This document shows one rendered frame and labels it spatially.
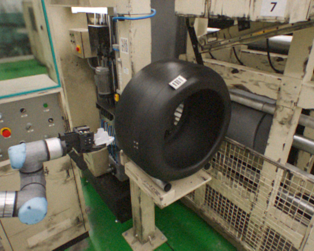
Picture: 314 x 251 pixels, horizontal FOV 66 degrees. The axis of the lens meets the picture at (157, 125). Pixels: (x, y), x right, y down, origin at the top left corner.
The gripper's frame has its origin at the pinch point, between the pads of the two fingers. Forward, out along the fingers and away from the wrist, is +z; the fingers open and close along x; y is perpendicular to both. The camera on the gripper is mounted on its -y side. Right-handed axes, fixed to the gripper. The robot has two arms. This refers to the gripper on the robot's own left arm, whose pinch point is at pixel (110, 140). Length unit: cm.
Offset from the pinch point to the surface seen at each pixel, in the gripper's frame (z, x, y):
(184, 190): 40, -8, -36
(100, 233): 22, 59, -119
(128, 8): 23, 28, 50
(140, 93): 13.6, 0.5, 18.1
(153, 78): 19.3, 0.3, 23.9
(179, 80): 24.1, -10.4, 25.2
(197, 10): 49, 9, 52
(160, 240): 56, 23, -114
